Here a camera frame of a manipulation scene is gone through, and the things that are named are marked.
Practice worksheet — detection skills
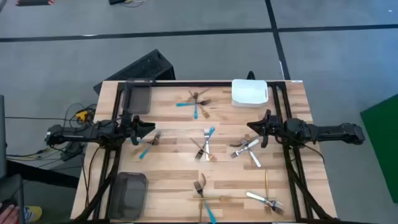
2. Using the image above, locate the black device with cables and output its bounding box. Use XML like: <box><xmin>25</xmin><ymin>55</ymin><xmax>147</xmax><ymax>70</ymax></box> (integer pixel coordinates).
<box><xmin>108</xmin><ymin>0</ymin><xmax>146</xmax><ymax>7</ymax></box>

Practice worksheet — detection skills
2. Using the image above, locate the gold utensil handle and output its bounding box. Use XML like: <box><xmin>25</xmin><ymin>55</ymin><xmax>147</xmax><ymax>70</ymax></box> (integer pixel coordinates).
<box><xmin>186</xmin><ymin>194</ymin><xmax>251</xmax><ymax>202</ymax></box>

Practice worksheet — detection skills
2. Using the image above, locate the white plastic bin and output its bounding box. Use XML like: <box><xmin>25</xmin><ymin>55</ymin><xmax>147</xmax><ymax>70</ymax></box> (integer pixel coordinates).
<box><xmin>231</xmin><ymin>78</ymin><xmax>269</xmax><ymax>108</ymax></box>

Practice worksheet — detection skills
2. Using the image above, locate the person's hand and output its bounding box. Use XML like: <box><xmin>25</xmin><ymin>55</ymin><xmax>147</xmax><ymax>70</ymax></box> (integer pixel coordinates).
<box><xmin>0</xmin><ymin>203</ymin><xmax>20</xmax><ymax>224</ymax></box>

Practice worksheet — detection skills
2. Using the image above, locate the dark grey chair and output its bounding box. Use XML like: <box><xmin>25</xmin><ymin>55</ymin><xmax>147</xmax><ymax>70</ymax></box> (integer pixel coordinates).
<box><xmin>0</xmin><ymin>173</ymin><xmax>25</xmax><ymax>224</ymax></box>

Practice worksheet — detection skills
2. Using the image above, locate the black aluminium table frame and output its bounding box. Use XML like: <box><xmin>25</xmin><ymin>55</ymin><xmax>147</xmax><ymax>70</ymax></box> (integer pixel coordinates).
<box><xmin>73</xmin><ymin>80</ymin><xmax>336</xmax><ymax>224</ymax></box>

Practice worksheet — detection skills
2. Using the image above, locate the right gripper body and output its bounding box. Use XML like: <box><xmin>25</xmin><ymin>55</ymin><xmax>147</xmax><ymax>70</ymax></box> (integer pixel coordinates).
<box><xmin>269</xmin><ymin>115</ymin><xmax>285</xmax><ymax>140</ymax></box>

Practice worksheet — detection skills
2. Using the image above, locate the grey translucent plastic bin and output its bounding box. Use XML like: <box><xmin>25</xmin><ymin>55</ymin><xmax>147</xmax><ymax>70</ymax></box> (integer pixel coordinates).
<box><xmin>108</xmin><ymin>171</ymin><xmax>149</xmax><ymax>221</ymax></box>
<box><xmin>122</xmin><ymin>79</ymin><xmax>153</xmax><ymax>115</ymax></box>

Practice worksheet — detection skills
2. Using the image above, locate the yellow and blue object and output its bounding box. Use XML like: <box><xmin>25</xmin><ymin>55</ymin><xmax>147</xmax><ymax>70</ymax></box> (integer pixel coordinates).
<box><xmin>24</xmin><ymin>205</ymin><xmax>43</xmax><ymax>223</ymax></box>

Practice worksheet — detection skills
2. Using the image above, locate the dark upright panel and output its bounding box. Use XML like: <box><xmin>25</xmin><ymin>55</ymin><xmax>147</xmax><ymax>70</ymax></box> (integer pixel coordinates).
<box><xmin>0</xmin><ymin>95</ymin><xmax>7</xmax><ymax>180</ymax></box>

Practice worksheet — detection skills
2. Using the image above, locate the black and orange bar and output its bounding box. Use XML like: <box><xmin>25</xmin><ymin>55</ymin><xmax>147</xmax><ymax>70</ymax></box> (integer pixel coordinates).
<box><xmin>15</xmin><ymin>0</ymin><xmax>55</xmax><ymax>7</ymax></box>

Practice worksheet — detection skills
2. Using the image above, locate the yellow cable connector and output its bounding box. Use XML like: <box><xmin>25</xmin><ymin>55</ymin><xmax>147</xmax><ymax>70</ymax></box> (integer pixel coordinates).
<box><xmin>75</xmin><ymin>108</ymin><xmax>91</xmax><ymax>122</ymax></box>

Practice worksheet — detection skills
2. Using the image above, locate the green board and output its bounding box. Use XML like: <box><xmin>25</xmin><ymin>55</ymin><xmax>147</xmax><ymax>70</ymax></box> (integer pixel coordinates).
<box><xmin>359</xmin><ymin>94</ymin><xmax>398</xmax><ymax>203</ymax></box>

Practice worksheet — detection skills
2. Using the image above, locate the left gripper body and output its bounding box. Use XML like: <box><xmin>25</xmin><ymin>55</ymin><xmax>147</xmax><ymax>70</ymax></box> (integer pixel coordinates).
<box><xmin>119</xmin><ymin>119</ymin><xmax>134</xmax><ymax>141</ymax></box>

